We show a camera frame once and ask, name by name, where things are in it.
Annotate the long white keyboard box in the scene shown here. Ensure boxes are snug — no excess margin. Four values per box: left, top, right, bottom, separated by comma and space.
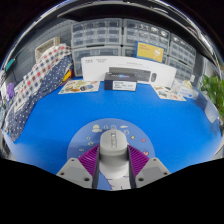
80, 55, 178, 88

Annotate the purple object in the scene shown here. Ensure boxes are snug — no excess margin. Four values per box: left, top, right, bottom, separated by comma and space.
5, 82, 16, 100

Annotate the small black box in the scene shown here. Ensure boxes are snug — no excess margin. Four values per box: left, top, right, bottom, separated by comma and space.
103, 72, 138, 92

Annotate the grey computer mouse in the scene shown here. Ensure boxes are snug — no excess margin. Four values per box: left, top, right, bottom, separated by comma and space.
99, 129, 130, 179

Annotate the white and blue tissue box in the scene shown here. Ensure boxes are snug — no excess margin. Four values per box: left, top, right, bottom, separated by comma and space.
171, 79, 200, 100

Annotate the teal object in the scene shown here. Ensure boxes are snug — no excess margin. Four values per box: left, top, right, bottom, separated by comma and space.
4, 58, 17, 73

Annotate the grey shelf unit with items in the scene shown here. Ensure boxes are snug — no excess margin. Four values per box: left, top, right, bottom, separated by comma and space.
49, 0, 221, 61

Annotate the clear plastic drawer cabinet stack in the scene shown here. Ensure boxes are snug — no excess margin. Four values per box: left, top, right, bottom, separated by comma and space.
70, 17, 198, 83

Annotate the red blue checked cloth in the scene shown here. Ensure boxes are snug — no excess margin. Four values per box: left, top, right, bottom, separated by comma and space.
13, 44, 73, 108

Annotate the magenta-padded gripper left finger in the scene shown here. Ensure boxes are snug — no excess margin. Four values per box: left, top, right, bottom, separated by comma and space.
56, 143, 101, 190

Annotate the printed sticker sheet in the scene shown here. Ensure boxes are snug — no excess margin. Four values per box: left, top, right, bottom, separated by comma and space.
58, 79, 101, 95
151, 84, 187, 102

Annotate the round blue cartoon mouse pad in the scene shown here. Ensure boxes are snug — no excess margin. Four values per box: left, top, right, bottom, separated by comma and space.
66, 118, 156, 192

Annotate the yellow and blue box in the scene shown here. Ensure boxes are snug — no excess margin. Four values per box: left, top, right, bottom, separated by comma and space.
134, 41, 165, 63

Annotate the white framed box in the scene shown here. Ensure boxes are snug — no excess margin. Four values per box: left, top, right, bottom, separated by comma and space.
34, 37, 62, 62

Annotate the navy white-dotted cloth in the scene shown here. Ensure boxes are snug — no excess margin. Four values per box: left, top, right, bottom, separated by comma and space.
6, 54, 74, 143

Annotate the green plant in white pot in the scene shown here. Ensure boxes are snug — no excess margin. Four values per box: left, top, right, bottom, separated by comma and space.
199, 74, 224, 123

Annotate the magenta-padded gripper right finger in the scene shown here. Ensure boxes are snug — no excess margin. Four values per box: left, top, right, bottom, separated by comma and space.
127, 144, 172, 189

